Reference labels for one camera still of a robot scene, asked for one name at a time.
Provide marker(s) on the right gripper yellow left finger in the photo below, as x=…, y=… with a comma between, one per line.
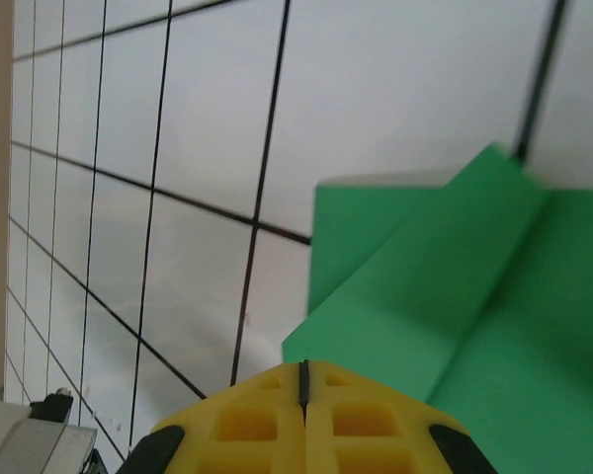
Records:
x=247, y=429

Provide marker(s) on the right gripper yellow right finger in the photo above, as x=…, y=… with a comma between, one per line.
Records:
x=365, y=434

